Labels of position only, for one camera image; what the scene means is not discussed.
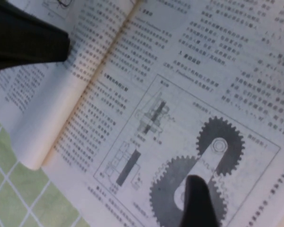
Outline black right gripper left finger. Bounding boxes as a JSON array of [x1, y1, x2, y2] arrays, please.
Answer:
[[0, 0, 71, 74]]

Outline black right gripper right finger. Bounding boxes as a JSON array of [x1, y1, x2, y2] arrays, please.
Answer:
[[178, 175, 222, 227]]

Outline hardcover technical book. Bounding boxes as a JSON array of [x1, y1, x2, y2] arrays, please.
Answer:
[[0, 0, 284, 227]]

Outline green white checkered tablecloth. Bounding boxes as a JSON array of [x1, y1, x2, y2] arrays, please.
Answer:
[[0, 111, 86, 227]]

